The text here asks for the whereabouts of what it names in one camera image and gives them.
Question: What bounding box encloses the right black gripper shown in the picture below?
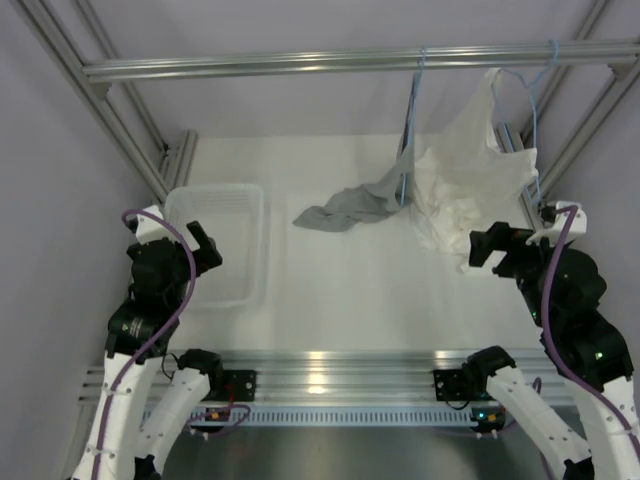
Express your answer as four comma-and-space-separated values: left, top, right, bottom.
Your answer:
468, 222, 568, 327

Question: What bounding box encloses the grey tank top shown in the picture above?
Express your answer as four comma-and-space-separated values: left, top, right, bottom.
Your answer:
293, 147, 415, 233

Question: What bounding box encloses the blue wire hanger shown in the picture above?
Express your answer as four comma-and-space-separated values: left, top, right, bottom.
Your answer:
398, 46, 428, 208
489, 39, 560, 206

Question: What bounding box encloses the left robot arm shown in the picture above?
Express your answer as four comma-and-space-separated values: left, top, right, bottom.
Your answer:
71, 214, 226, 479

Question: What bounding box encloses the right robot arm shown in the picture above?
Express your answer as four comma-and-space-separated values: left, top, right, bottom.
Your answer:
462, 222, 639, 479

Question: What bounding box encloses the white plastic basket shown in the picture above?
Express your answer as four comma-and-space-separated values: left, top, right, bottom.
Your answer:
164, 183, 265, 311

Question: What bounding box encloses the white shirt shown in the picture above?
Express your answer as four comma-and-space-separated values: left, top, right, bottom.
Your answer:
409, 69, 538, 274

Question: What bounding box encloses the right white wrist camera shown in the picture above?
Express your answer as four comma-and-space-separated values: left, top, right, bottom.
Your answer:
525, 201, 588, 247

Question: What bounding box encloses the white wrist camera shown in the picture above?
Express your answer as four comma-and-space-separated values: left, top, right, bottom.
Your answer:
525, 201, 588, 247
122, 205, 173, 244

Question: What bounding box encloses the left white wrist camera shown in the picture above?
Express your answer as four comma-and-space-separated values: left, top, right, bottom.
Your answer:
122, 205, 173, 244

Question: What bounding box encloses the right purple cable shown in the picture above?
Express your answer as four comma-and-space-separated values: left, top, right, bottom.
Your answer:
537, 206, 640, 471

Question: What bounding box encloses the purple cable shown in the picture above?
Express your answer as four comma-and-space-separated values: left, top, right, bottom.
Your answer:
537, 206, 640, 471
92, 208, 197, 480

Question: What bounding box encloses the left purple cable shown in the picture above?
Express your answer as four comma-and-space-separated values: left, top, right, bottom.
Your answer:
92, 208, 197, 480

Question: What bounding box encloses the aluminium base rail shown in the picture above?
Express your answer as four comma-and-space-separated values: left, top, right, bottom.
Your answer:
78, 349, 572, 406

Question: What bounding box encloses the white slotted cable duct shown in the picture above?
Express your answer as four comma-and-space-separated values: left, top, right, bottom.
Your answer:
187, 405, 478, 427

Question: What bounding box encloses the aluminium frame rail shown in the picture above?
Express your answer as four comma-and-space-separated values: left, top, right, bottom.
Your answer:
82, 39, 639, 84

